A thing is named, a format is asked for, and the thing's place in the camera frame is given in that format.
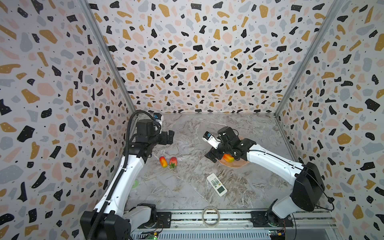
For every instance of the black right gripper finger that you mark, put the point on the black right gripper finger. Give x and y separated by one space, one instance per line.
236 154
214 155

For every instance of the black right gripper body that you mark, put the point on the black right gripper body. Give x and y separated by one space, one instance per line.
220 153

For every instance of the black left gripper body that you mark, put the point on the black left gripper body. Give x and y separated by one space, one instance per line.
158 138

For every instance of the red yellow fake mango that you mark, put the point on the red yellow fake mango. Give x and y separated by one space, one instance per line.
228 158

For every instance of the red fake strawberry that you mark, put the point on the red fake strawberry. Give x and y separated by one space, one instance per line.
173 162

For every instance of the red orange fake peach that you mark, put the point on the red orange fake peach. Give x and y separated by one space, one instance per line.
163 162

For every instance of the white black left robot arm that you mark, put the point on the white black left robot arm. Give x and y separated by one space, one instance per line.
108 220

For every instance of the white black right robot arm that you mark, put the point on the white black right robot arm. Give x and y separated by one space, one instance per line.
308 186

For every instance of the pink wavy fruit bowl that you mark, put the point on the pink wavy fruit bowl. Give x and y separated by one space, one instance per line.
234 164

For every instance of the green fake lime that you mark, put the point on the green fake lime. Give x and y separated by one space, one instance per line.
135 184

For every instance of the white remote control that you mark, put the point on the white remote control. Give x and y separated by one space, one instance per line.
217 185

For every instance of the clear tape roll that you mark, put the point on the clear tape roll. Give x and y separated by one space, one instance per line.
211 217

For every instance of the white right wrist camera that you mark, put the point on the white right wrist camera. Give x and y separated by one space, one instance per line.
211 139

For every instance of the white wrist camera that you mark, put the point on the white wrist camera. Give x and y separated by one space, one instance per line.
211 139
158 118

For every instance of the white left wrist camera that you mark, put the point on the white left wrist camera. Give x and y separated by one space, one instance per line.
158 118

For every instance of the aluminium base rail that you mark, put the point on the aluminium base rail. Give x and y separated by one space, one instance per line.
240 225

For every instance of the aluminium left corner post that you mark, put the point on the aluminium left corner post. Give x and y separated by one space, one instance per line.
84 6

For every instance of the aluminium corner post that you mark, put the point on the aluminium corner post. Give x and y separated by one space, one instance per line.
331 14
84 6

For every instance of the aluminium right corner post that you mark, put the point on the aluminium right corner post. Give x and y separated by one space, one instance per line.
331 14

